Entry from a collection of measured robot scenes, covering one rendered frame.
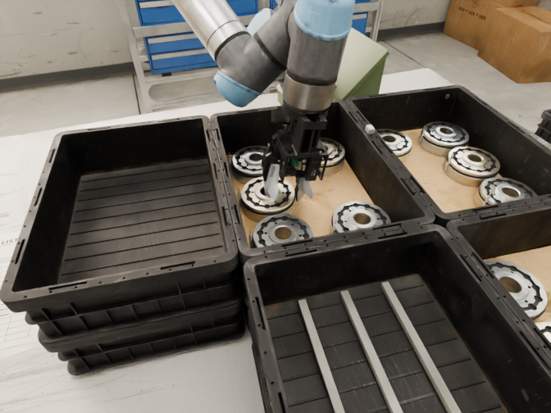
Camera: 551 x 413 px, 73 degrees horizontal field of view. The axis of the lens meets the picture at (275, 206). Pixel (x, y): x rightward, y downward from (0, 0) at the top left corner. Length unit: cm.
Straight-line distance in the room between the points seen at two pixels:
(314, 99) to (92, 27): 296
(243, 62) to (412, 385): 52
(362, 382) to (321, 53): 43
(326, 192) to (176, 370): 42
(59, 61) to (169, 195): 282
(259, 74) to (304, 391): 47
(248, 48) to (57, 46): 291
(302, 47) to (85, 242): 49
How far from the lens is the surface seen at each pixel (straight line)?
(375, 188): 74
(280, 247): 51
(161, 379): 69
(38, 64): 355
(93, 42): 345
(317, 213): 71
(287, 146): 59
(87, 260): 71
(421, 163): 89
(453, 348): 60
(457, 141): 94
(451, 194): 82
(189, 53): 258
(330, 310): 58
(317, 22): 52
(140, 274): 52
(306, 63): 53
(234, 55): 65
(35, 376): 78
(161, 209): 75
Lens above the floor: 132
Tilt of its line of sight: 43 degrees down
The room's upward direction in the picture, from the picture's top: straight up
